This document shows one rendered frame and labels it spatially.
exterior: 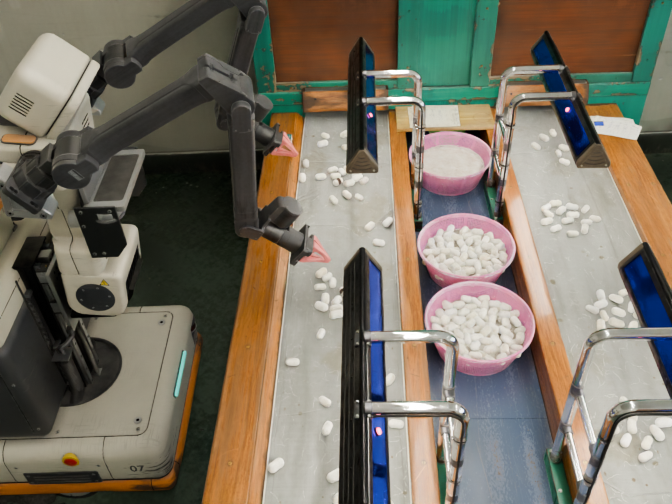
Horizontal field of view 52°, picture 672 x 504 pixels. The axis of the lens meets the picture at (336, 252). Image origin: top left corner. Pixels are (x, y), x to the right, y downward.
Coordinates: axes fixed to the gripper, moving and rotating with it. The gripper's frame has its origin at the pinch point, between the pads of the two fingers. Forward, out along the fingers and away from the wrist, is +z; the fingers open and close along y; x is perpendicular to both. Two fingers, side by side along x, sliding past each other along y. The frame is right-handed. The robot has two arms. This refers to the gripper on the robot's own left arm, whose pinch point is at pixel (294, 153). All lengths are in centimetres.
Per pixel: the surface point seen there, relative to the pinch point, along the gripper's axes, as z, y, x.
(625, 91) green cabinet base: 90, 42, -67
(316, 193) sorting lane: 12.3, -4.4, 5.3
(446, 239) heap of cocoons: 42, -27, -19
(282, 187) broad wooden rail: 2.6, -4.3, 10.0
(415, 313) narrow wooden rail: 32, -58, -14
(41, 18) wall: -91, 113, 78
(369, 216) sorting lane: 24.9, -16.2, -5.1
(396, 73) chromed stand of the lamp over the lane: 7.3, 0.5, -39.2
